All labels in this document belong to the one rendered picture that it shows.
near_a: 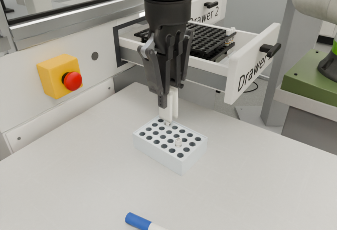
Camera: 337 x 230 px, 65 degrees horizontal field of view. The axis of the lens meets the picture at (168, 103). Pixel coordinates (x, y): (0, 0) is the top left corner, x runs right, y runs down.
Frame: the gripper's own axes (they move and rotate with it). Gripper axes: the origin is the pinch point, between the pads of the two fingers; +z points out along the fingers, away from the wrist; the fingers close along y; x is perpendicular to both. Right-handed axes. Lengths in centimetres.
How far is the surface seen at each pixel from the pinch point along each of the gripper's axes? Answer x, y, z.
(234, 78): -8.3, 11.1, -3.8
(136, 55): 19.5, 10.8, -1.5
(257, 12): 56, 187, 29
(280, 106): 5, 118, 65
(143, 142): 0.6, -7.2, 5.6
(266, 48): -9.0, 24.2, -6.2
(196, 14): 26, 48, -3
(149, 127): 2.4, -3.4, 5.3
